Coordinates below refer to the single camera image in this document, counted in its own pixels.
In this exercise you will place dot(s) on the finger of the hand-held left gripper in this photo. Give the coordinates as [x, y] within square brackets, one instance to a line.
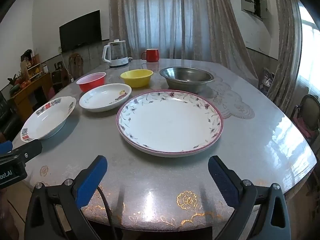
[5, 147]
[28, 150]

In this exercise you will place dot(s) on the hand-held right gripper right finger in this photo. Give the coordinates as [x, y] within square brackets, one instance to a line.
[223, 181]

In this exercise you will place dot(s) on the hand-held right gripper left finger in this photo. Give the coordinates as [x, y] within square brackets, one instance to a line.
[90, 181]

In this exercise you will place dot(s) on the white plate red blue flowers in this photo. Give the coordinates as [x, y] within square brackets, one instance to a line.
[47, 120]

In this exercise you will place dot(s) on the large pink-rimmed floral plate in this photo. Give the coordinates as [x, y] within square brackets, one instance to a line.
[170, 123]

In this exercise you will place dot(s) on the white deep plate purple flower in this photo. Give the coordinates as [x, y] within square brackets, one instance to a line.
[105, 97]

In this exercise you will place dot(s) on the red plastic bowl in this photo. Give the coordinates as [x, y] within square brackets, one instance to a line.
[91, 83]

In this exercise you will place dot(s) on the stainless steel bowl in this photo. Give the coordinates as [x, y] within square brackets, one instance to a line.
[186, 78]

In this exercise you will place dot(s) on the yellow plastic bowl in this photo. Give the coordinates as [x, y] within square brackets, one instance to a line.
[137, 78]

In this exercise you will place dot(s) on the wooden cabinet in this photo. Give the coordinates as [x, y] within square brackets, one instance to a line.
[25, 95]

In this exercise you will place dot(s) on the pink bag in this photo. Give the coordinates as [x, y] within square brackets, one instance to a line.
[52, 92]

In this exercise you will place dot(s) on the lace table doily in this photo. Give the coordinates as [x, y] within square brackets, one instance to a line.
[232, 102]

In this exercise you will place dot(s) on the small shelf with ornaments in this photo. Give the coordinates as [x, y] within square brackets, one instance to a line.
[31, 66]

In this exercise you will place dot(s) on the wooden chair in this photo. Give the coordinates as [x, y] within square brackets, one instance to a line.
[75, 65]

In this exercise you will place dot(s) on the dark chair with red cushion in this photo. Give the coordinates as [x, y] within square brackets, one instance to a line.
[308, 120]

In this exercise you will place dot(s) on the pile of bags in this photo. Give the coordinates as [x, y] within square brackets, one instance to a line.
[267, 78]

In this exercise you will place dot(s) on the white electric kettle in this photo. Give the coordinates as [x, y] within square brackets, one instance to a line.
[115, 55]

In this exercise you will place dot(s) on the red mug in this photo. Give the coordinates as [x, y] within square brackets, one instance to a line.
[152, 55]

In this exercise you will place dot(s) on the narrow beige side curtain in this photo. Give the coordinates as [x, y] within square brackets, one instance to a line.
[285, 55]

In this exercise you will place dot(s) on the side window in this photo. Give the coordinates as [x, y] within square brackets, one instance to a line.
[311, 50]

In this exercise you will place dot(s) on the wide beige window curtain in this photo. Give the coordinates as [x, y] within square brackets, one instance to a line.
[180, 17]

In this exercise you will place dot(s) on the black wall television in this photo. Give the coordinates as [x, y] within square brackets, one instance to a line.
[80, 31]

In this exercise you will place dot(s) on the grey wall electrical box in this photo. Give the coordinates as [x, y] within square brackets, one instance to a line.
[252, 3]

